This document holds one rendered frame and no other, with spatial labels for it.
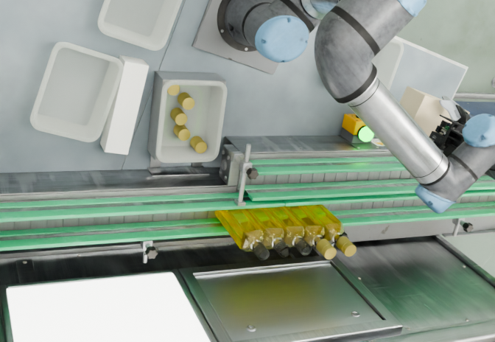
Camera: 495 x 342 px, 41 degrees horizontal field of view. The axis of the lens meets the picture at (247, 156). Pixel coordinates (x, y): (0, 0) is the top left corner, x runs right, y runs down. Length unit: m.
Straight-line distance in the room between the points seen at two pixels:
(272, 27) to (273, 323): 0.69
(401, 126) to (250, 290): 0.64
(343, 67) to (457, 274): 1.05
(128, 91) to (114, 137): 0.13
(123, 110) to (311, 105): 0.57
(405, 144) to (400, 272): 0.77
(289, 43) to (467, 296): 0.89
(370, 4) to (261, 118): 0.79
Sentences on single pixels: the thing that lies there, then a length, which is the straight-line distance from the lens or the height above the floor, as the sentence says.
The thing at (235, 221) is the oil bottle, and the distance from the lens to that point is 1.69.
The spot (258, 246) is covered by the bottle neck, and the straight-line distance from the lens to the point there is 1.62.
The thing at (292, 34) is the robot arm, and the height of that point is 1.00.
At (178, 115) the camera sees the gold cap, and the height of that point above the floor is 0.81.
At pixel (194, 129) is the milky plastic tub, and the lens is 1.82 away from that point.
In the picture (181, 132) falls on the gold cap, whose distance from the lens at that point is 1.76.
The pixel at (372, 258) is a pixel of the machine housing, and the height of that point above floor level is 0.96.
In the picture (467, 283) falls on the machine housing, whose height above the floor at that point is 1.14.
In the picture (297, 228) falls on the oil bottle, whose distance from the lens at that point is 1.70.
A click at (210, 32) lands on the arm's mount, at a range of 1.76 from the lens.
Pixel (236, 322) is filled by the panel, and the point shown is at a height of 1.22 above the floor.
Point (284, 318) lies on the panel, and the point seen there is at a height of 1.22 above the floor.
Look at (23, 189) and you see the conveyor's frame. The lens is 1.69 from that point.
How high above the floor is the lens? 2.37
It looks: 57 degrees down
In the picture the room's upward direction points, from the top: 135 degrees clockwise
